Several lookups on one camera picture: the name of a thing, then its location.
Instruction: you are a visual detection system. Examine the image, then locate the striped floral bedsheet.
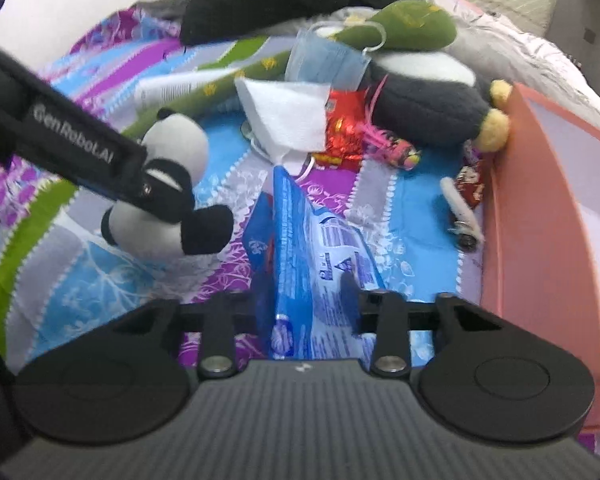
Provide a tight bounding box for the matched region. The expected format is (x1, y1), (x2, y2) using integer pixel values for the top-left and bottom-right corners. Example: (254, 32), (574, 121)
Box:
(0, 4), (600, 463)

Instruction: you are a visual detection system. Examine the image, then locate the grey penguin plush toy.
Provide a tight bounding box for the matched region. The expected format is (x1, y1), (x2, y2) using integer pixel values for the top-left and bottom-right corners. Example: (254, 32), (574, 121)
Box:
(365, 50), (512, 153)

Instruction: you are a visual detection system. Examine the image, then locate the red foil snack packet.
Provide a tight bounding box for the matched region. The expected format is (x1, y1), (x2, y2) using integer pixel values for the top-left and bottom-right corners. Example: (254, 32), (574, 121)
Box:
(312, 91), (367, 171)

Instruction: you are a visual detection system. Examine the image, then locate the blue face mask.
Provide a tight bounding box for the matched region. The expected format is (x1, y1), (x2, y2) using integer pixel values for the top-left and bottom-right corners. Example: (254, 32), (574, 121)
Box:
(285, 22), (386, 92)

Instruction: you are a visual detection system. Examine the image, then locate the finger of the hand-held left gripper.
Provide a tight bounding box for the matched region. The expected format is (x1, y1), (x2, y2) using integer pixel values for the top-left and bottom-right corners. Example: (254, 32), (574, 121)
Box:
(128, 150), (156, 209)

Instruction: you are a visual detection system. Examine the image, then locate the panda plush toy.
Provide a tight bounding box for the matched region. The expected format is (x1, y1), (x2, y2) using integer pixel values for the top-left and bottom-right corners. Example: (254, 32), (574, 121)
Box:
(101, 109), (235, 257)

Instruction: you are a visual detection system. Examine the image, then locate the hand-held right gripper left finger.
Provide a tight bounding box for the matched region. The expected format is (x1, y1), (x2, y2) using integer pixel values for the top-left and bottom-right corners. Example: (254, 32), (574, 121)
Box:
(111, 293), (260, 380)

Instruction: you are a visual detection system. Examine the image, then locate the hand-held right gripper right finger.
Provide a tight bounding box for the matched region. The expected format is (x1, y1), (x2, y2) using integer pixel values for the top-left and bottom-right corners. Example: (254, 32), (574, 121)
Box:
(340, 270), (505, 379)

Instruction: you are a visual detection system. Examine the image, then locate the small red packet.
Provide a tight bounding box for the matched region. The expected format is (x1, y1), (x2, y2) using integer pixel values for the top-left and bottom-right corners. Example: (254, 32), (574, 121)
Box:
(455, 152), (491, 209)

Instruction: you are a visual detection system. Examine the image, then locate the white tube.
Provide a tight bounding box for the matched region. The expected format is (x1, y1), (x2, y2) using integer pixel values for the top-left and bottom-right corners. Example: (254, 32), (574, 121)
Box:
(134, 69), (237, 111)

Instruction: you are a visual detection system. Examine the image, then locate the white tissue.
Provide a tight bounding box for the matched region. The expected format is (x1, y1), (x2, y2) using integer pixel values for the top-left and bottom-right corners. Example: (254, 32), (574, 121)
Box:
(234, 78), (332, 175)

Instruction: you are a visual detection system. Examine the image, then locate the pink hair tie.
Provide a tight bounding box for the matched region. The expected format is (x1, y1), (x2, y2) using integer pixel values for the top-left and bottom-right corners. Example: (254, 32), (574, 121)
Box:
(360, 75), (421, 168)

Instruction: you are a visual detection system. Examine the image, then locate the pink cardboard box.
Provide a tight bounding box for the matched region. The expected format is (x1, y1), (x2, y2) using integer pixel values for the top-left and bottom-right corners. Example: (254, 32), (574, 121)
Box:
(480, 82), (600, 433)

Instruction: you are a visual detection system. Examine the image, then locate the long green plush toy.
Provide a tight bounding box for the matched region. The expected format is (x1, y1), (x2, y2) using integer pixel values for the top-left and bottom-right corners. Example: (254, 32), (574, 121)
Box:
(121, 0), (458, 146)

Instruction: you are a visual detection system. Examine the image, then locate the white quilt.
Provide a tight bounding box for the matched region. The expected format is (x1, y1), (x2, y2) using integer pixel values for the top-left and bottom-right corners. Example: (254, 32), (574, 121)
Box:
(410, 0), (600, 143)

